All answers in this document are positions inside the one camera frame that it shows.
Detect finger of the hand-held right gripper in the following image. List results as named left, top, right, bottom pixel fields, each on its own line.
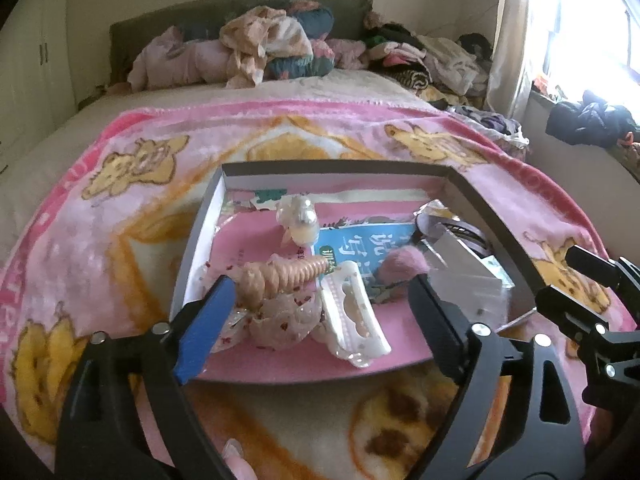
left=534, top=284, right=640, bottom=411
left=565, top=244, right=640, bottom=320

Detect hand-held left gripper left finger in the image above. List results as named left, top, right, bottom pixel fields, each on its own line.
left=55, top=276, right=237, bottom=480

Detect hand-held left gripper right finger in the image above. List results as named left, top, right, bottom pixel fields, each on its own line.
left=407, top=275, right=588, bottom=480

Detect pink pom-pom hair clip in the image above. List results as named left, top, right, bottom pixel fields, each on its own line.
left=367, top=246, right=432, bottom=307

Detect white hair claw clip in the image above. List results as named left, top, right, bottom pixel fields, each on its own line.
left=317, top=259, right=394, bottom=368

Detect beige spiral hair tie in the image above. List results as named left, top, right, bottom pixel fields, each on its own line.
left=235, top=254, right=334, bottom=309

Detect dark cardboard box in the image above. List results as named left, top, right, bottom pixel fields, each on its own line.
left=170, top=159, right=557, bottom=380

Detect pearl hair clip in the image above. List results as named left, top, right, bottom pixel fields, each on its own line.
left=276, top=193, right=322, bottom=248

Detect person's left hand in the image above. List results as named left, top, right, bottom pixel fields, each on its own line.
left=222, top=437, right=262, bottom=480

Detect clear plastic bag dark hoops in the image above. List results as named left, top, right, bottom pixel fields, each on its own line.
left=414, top=199, right=517, bottom=313

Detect sheer pink scrunchie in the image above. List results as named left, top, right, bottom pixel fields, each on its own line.
left=220, top=291, right=327, bottom=352

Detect blue printed booklet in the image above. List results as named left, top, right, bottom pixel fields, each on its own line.
left=313, top=224, right=427, bottom=275

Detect dark cloth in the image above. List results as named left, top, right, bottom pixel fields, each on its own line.
left=545, top=90, right=640, bottom=150

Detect white plastic bag of clothes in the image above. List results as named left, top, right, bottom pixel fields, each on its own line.
left=450, top=105, right=531, bottom=150

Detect pink printed blanket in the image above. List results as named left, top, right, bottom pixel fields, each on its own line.
left=0, top=100, right=632, bottom=480

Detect cream curtain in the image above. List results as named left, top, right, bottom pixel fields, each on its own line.
left=492, top=0, right=557, bottom=126

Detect window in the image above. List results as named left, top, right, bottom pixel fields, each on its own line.
left=530, top=0, right=640, bottom=97

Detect beige bedspread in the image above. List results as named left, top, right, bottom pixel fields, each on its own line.
left=0, top=67, right=436, bottom=171

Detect pile of clothes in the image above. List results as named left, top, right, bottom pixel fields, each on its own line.
left=364, top=22, right=497, bottom=111

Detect pink pillow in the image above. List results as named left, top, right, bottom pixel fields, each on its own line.
left=127, top=25, right=236, bottom=92

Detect dark blue floral pillow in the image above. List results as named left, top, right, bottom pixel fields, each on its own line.
left=262, top=2, right=337, bottom=81

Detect pink fluffy cloth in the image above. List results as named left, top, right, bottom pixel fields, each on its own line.
left=325, top=37, right=372, bottom=72

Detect beige floral cloth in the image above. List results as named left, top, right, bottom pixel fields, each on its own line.
left=219, top=5, right=315, bottom=89

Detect dark green headboard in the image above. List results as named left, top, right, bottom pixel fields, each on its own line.
left=109, top=0, right=374, bottom=94

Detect cream wardrobe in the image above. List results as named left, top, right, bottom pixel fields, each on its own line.
left=0, top=0, right=82, bottom=173

